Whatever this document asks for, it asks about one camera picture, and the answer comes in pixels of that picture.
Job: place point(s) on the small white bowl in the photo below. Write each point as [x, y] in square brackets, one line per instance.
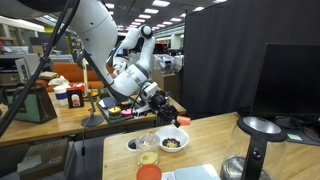
[128, 144]

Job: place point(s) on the black yellow tape roll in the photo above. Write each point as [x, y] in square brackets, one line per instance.
[126, 104]

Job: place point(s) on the white cup blue band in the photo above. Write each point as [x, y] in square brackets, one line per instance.
[61, 95]

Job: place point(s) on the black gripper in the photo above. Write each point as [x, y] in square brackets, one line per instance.
[160, 105]

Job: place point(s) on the green sticky note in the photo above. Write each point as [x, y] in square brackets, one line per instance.
[294, 137]

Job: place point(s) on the orange sofa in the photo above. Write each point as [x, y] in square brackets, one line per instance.
[66, 71]

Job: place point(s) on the black computer monitor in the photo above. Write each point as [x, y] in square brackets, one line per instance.
[286, 80]

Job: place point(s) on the dark red beans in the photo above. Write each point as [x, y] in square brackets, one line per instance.
[165, 141]

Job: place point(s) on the green tape roll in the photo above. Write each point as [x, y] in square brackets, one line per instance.
[115, 117]

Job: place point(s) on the black plastic tray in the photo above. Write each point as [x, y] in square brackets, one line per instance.
[103, 113]

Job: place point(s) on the clear glass jar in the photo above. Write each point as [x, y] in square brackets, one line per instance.
[146, 145]

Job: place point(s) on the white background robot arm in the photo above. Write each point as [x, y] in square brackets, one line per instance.
[146, 50]

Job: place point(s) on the tan box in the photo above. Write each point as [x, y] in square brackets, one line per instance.
[48, 75]

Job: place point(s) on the rectangular ceiling light panel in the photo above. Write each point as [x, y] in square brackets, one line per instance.
[151, 11]
[160, 3]
[110, 5]

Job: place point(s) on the wooden articulated stand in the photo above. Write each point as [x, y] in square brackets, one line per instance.
[91, 120]

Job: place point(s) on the white background gripper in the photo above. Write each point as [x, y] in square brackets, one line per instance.
[120, 68]

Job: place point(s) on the pink tape roll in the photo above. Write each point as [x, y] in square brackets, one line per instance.
[127, 112]

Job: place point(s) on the dark green box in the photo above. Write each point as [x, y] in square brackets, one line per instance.
[103, 92]

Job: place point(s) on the black picture frame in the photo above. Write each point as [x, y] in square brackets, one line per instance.
[75, 99]

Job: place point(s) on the brown cardboard box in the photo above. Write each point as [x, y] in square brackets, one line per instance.
[43, 158]
[170, 83]

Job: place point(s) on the pale yellow grains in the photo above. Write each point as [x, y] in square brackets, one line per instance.
[148, 158]
[171, 144]

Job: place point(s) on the white wrapped equipment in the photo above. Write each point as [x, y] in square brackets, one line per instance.
[168, 63]

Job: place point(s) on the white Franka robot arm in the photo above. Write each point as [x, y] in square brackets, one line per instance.
[96, 30]

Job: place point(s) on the white kitchen scale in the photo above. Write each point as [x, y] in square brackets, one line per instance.
[195, 173]

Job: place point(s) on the black curtain partition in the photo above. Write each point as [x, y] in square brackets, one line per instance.
[216, 50]

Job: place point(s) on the glass electric kettle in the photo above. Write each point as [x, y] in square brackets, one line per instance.
[256, 156]

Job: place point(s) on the green black bag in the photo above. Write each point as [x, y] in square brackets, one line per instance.
[36, 106]

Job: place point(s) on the white crumpled bag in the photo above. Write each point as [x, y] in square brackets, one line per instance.
[58, 81]

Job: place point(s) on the small orange cup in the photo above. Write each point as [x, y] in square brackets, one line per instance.
[184, 120]

